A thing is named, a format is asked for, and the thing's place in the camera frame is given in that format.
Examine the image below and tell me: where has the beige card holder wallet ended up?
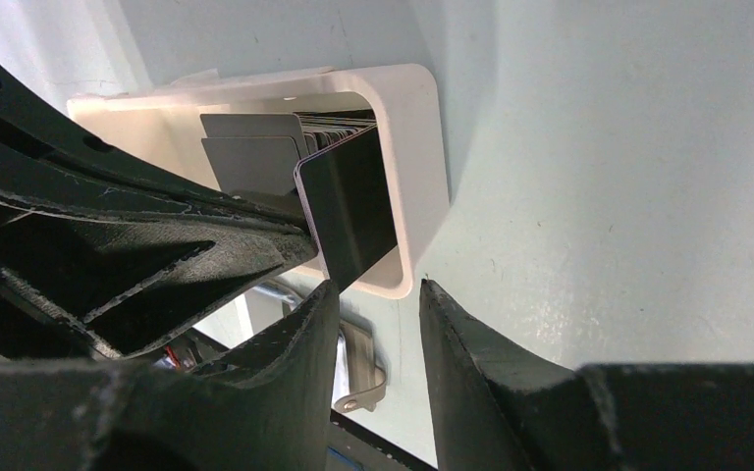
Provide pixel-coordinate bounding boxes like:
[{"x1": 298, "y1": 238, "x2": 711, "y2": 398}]
[{"x1": 331, "y1": 320, "x2": 387, "y2": 414}]

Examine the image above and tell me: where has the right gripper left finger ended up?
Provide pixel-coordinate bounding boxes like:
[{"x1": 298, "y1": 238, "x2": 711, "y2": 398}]
[{"x1": 0, "y1": 281, "x2": 340, "y2": 470}]

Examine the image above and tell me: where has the black credit cards stack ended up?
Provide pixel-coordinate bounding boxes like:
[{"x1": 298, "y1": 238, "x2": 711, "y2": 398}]
[{"x1": 200, "y1": 109, "x2": 376, "y2": 195}]

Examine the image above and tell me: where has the white plastic tray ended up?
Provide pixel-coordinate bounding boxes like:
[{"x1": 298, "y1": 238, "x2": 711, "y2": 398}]
[{"x1": 67, "y1": 64, "x2": 450, "y2": 299}]

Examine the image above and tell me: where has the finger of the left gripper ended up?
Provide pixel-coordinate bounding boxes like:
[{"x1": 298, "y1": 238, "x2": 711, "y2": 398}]
[
  {"x1": 0, "y1": 184, "x2": 317, "y2": 360},
  {"x1": 0, "y1": 65, "x2": 307, "y2": 232}
]

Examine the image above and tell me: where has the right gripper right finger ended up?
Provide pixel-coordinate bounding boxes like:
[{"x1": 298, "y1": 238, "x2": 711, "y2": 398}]
[{"x1": 419, "y1": 280, "x2": 754, "y2": 470}]

